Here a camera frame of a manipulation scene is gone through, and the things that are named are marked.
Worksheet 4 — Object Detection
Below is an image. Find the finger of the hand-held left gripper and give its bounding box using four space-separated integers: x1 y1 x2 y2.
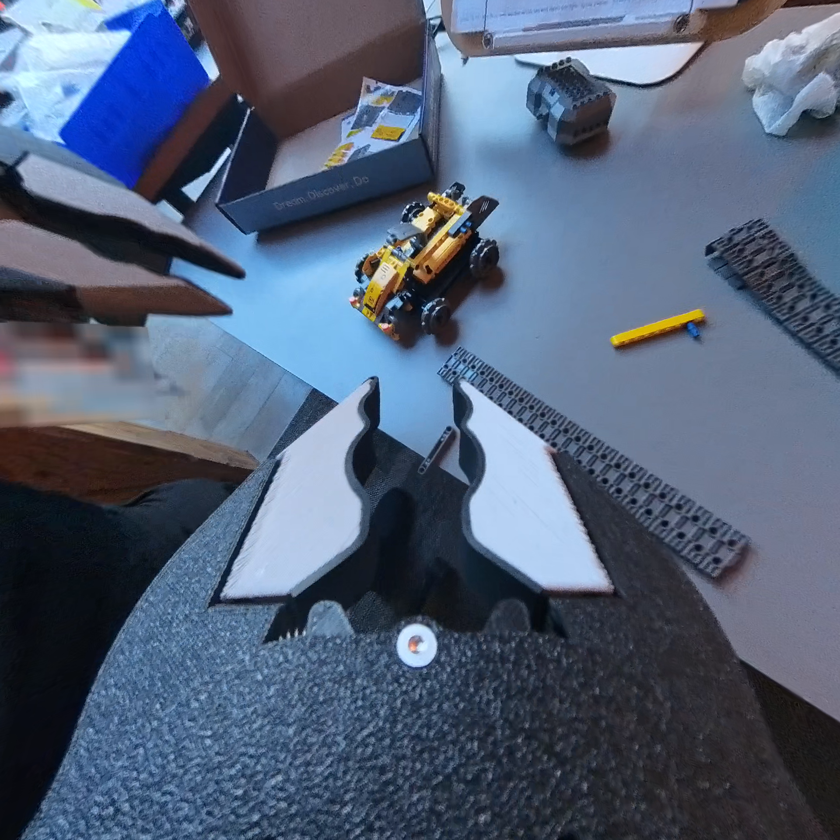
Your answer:
0 220 234 324
0 154 247 281

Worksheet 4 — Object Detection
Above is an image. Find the grey track strip right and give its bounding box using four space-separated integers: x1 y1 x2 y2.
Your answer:
705 218 840 374

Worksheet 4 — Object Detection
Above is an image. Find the yellow grey instruction leaflet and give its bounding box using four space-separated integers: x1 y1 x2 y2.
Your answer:
325 77 424 170

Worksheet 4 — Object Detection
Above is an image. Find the crumpled white tissue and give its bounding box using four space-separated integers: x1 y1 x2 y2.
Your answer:
742 13 840 137

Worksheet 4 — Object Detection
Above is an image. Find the black perforated beam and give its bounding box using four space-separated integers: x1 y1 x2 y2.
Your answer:
417 425 455 475

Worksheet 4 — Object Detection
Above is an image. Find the pile of papers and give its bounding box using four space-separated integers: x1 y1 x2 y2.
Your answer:
0 0 132 132

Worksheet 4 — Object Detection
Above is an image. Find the grey building block assembly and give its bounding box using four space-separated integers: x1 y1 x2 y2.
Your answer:
526 58 618 147

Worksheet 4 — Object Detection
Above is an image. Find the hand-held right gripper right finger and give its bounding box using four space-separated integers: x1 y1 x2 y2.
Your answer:
453 381 616 597

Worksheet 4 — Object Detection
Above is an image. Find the open grey cardboard box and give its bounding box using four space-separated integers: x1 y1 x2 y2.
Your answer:
187 0 444 236

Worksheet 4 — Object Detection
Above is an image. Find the instruction sheet on stand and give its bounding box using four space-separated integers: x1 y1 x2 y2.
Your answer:
440 0 788 88

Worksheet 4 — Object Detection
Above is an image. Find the long yellow perforated beam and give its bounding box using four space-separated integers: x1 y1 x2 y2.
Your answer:
610 308 706 349

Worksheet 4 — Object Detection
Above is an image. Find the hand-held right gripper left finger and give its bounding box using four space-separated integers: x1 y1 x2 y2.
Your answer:
218 377 383 605

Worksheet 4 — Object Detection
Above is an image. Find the yellow black toy car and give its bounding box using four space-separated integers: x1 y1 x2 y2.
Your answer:
348 184 503 342

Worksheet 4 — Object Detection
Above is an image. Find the flat grey track strip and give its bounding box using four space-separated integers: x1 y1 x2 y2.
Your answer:
437 346 752 580

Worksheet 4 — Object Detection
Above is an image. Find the large blue box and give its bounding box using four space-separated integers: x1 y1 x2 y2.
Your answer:
59 7 211 191

